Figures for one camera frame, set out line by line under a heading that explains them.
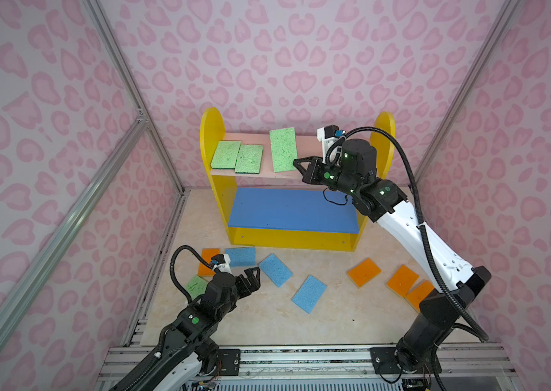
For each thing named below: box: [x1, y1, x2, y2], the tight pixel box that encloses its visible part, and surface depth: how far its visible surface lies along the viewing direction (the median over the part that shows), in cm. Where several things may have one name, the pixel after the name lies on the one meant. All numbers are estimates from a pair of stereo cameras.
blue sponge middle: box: [257, 253, 295, 288], surface depth 95 cm
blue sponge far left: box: [224, 246, 256, 268], surface depth 98 cm
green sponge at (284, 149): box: [268, 127, 298, 173], surface depth 67 cm
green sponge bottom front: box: [234, 144, 264, 174], surface depth 72 cm
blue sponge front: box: [290, 274, 328, 315], surface depth 88 cm
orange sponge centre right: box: [346, 257, 383, 289], surface depth 94 cm
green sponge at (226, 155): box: [210, 140, 243, 170], surface depth 72 cm
